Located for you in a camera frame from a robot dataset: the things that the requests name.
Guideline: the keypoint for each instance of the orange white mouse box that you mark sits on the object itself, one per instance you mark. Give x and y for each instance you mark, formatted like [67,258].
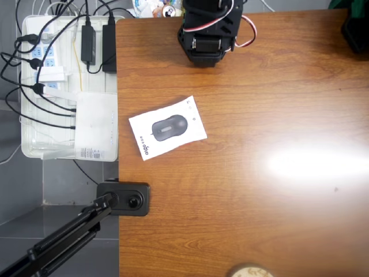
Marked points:
[167,128]

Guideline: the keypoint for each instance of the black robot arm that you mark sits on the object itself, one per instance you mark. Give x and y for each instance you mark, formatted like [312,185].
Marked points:
[206,57]

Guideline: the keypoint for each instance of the black spring boom stand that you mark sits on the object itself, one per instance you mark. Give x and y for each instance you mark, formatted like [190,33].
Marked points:
[129,199]

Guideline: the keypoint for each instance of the white router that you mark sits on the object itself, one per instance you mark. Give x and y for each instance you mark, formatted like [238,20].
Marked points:
[96,127]

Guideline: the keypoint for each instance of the wide black power adapter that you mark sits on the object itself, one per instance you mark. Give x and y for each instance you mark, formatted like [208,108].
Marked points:
[109,49]

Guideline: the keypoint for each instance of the drink can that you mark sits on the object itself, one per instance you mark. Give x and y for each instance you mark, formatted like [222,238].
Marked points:
[169,11]

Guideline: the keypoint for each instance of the slim black power adapter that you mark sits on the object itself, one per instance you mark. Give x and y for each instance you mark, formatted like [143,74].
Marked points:
[88,43]

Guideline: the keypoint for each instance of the plastic bag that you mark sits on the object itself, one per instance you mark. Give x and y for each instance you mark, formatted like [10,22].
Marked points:
[145,7]

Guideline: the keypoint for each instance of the white charger plug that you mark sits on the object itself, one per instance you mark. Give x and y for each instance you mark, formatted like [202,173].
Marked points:
[51,74]

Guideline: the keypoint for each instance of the round wooden coaster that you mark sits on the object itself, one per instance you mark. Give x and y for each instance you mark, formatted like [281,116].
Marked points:
[250,271]

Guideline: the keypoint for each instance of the white power strip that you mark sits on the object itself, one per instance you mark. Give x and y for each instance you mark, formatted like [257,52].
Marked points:
[47,53]

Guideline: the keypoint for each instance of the black perforated plastic block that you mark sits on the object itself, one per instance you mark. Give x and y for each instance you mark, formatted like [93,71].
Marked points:
[356,31]

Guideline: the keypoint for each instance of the green clamp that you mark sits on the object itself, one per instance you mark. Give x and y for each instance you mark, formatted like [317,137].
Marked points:
[340,3]

